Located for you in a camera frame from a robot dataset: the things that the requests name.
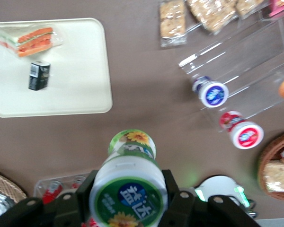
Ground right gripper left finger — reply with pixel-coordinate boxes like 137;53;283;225
53;169;97;227

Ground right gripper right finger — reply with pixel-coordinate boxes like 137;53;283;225
160;169;199;227

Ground green gum bottle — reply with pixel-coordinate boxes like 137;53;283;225
89;129;169;227

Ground red gum bottle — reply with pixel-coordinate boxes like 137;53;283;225
218;111;265;150

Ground blue gum bottle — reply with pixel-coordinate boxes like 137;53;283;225
192;76;229;108

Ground cream plastic tray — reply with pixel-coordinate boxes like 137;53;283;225
0;17;113;118

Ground small black gum box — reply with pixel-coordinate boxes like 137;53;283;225
28;61;51;91

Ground clear acrylic bottle rack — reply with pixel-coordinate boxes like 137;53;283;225
34;173;92;204

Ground light tan wicker basket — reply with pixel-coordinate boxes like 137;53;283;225
0;169;28;215

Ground dark brown wicker basket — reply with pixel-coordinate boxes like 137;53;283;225
257;131;284;202

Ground crispy snack clear pack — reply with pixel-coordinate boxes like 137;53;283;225
262;159;284;193

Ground clear acrylic stepped stand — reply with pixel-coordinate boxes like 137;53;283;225
178;10;284;133

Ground wrapped triangle sandwich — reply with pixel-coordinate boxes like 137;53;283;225
0;26;64;58

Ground oat bar clear wrap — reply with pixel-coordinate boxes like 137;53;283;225
159;0;188;48
235;0;267;19
185;0;239;35

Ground pink snack packet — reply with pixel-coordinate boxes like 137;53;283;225
268;0;284;18

